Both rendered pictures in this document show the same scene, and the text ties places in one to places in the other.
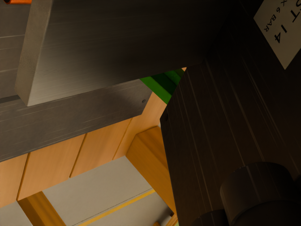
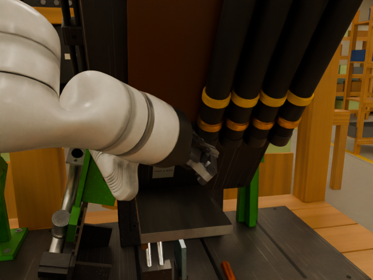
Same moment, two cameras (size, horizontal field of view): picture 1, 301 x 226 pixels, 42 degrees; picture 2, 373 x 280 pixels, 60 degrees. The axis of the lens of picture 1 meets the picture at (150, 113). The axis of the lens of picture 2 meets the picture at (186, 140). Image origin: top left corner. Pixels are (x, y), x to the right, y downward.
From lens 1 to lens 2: 38 cm
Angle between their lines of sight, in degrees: 30
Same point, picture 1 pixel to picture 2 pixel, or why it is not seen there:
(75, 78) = (217, 216)
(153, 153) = (305, 184)
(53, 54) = (208, 224)
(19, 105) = (302, 266)
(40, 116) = (307, 254)
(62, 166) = (348, 231)
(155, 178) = (319, 173)
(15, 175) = (366, 253)
